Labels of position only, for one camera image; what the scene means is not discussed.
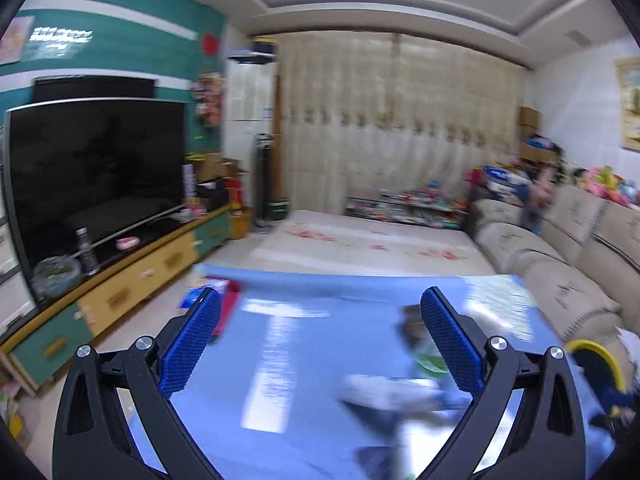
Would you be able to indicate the green box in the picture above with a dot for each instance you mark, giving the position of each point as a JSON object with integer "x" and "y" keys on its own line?
{"x": 278, "y": 210}

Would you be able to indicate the small pink item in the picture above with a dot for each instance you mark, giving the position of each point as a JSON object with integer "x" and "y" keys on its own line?
{"x": 127, "y": 243}

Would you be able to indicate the beige patterned curtain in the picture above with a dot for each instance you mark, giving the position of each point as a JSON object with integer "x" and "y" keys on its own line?
{"x": 335, "y": 120}
{"x": 455, "y": 120}

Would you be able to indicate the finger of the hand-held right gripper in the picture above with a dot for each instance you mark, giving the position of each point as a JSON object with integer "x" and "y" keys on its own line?
{"x": 614, "y": 400}

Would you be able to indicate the pink plush doll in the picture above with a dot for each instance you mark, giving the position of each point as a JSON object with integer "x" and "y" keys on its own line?
{"x": 540, "y": 195}

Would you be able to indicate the yellow-rimmed black trash bin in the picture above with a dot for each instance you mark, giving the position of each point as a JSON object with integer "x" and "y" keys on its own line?
{"x": 590, "y": 365}

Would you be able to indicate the clear water bottle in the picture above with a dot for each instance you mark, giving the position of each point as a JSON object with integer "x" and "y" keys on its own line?
{"x": 87, "y": 252}

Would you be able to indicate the framed flower painting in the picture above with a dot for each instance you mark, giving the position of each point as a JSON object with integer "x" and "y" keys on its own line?
{"x": 631, "y": 105}

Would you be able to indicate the black wall screen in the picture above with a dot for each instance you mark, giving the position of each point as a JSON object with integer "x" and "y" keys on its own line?
{"x": 90, "y": 90}

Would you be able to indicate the glossy wall picture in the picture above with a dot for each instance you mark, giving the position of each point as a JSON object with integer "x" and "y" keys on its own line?
{"x": 55, "y": 42}

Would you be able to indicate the large black television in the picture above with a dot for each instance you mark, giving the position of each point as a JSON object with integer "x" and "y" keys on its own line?
{"x": 90, "y": 175}

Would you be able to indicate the red round wall decoration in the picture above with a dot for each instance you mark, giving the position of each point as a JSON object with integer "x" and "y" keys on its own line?
{"x": 211, "y": 44}

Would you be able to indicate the blue tissue pack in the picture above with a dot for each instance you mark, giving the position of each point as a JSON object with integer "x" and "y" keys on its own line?
{"x": 200, "y": 294}

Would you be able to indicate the white printed cardboard box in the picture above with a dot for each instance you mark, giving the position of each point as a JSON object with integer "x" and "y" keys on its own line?
{"x": 390, "y": 391}

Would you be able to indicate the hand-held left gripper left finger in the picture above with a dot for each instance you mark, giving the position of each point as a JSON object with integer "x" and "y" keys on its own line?
{"x": 192, "y": 340}

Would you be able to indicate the open cardboard boxes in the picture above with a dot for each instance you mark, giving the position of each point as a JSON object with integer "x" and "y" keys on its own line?
{"x": 215, "y": 165}

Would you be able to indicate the black bag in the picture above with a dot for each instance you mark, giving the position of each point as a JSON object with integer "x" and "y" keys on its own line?
{"x": 212, "y": 195}

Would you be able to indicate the black tower fan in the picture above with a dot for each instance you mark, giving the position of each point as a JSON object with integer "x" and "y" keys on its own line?
{"x": 264, "y": 180}

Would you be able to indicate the pile of colourful books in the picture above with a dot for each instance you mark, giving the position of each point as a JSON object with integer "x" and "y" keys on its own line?
{"x": 12, "y": 420}

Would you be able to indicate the red tray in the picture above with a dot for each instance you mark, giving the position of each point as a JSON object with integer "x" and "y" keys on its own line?
{"x": 230, "y": 305}

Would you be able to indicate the cluttered glass low table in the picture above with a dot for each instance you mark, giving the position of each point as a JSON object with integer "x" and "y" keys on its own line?
{"x": 400, "y": 210}

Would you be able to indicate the white standing air conditioner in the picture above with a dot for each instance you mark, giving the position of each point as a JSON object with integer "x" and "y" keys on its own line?
{"x": 247, "y": 95}

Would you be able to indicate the green and yellow television cabinet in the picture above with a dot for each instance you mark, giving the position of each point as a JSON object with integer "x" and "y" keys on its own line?
{"x": 135, "y": 275}

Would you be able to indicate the beige floral floor mat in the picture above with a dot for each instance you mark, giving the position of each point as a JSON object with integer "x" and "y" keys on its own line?
{"x": 360, "y": 240}

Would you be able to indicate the yellow basket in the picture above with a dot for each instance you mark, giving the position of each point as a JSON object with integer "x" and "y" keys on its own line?
{"x": 241, "y": 224}

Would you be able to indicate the beige sofa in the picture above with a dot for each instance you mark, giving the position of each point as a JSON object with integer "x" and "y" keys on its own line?
{"x": 550, "y": 270}

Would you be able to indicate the blue star-print tablecloth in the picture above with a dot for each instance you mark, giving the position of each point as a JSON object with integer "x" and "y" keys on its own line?
{"x": 310, "y": 360}

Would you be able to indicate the dark flat box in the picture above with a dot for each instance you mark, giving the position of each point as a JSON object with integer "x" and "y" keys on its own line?
{"x": 264, "y": 47}

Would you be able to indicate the glass bowl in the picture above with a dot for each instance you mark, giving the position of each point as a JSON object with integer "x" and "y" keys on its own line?
{"x": 55, "y": 275}

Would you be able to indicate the row of plush toys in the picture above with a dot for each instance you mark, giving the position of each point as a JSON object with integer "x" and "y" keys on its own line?
{"x": 605, "y": 180}

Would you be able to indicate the white paper sheets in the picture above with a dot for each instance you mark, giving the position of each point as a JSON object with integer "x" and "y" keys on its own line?
{"x": 629, "y": 342}

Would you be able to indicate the white drawer unit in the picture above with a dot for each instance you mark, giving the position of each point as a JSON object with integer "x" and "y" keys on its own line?
{"x": 12, "y": 280}

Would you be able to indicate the hanging flower decoration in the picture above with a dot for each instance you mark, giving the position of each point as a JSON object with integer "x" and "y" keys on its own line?
{"x": 207, "y": 100}

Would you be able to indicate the blue white star bag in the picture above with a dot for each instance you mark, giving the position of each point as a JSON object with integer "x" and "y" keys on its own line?
{"x": 505, "y": 176}

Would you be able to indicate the small green white cup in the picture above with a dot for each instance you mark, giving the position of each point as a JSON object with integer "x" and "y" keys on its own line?
{"x": 425, "y": 357}

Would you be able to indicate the white patterned tube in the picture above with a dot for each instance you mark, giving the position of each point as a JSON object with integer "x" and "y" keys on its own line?
{"x": 188, "y": 185}

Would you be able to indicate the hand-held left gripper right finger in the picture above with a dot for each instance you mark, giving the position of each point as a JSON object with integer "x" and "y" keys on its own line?
{"x": 450, "y": 340}

